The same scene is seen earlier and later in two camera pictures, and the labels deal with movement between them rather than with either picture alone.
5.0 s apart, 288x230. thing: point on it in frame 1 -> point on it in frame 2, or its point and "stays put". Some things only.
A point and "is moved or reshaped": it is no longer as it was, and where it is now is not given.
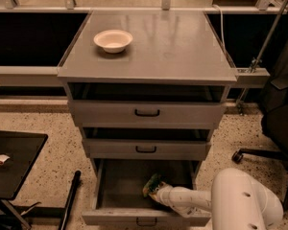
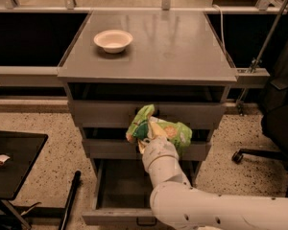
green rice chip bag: (152, 184) is moved or reshaped
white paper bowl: (112, 40) stays put
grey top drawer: (146, 105) stays put
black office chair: (279, 119) stays put
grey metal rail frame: (25, 77) stays put
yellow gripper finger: (155, 196) -> (141, 145)
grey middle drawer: (146, 144) stays put
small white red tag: (0, 158) stays put
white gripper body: (165, 194) -> (158, 151)
